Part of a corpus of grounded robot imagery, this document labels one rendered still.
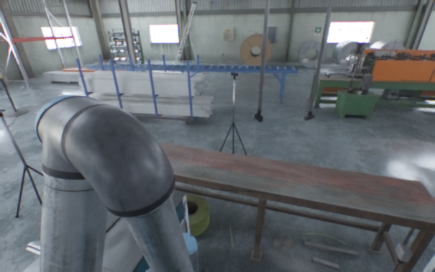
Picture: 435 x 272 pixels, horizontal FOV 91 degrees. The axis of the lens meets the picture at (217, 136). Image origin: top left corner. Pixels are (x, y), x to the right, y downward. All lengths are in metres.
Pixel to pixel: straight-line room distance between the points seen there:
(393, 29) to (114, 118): 14.85
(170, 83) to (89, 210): 4.15
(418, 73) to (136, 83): 6.15
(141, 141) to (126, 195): 0.08
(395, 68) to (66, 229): 6.36
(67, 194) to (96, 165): 0.13
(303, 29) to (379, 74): 7.96
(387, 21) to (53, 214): 14.79
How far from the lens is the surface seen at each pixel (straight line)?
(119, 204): 0.34
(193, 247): 0.85
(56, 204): 0.47
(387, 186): 2.11
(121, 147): 0.32
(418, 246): 2.09
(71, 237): 0.49
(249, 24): 13.55
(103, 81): 5.28
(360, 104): 5.61
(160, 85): 4.63
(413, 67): 6.58
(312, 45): 11.74
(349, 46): 12.25
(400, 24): 15.09
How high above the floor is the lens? 1.90
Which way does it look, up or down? 27 degrees down
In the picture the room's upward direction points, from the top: 1 degrees counter-clockwise
